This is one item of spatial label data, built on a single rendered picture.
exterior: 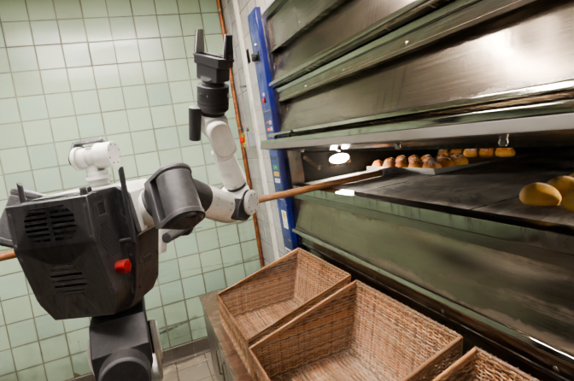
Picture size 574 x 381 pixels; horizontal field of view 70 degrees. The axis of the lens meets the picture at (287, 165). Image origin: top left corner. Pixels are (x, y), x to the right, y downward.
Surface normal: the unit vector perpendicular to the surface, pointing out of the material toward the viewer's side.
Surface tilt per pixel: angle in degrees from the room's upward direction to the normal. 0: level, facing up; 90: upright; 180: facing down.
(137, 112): 90
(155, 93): 90
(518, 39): 69
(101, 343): 45
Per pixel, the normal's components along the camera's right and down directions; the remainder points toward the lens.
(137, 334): 0.14, -0.68
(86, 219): -0.14, 0.11
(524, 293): -0.92, -0.18
